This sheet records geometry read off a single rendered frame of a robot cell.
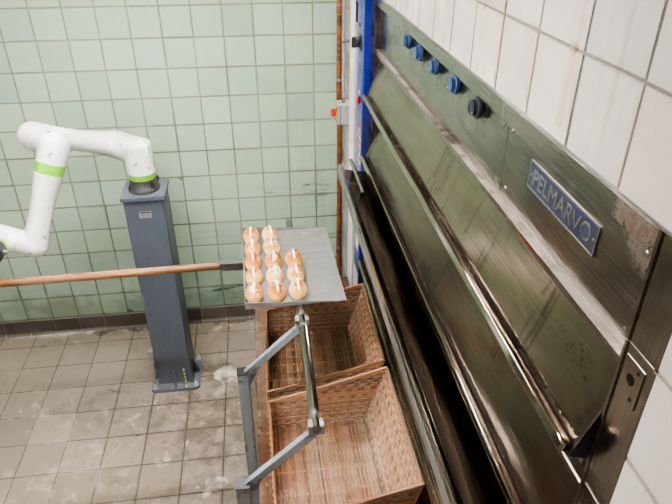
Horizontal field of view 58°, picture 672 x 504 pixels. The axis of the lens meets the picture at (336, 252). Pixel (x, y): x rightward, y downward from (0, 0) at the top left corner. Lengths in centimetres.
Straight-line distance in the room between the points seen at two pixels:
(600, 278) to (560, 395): 21
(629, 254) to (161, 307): 271
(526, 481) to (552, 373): 26
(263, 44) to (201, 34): 32
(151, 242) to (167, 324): 51
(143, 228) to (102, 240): 82
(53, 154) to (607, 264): 223
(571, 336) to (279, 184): 274
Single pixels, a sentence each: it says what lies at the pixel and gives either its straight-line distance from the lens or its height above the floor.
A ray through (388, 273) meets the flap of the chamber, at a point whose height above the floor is 141.
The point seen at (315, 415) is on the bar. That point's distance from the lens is 176.
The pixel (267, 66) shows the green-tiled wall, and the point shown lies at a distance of 337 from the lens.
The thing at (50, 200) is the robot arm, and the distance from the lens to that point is 277.
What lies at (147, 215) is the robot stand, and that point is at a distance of 303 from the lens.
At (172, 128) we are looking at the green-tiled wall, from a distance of 350.
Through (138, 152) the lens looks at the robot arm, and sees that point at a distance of 293.
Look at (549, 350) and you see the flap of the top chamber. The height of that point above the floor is 178.
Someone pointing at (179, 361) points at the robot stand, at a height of 18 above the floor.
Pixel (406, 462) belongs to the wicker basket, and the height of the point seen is 79.
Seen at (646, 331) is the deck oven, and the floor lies 197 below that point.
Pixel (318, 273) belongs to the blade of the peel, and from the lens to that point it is 232.
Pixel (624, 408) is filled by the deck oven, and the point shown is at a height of 184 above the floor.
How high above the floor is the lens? 245
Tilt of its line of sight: 31 degrees down
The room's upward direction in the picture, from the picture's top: straight up
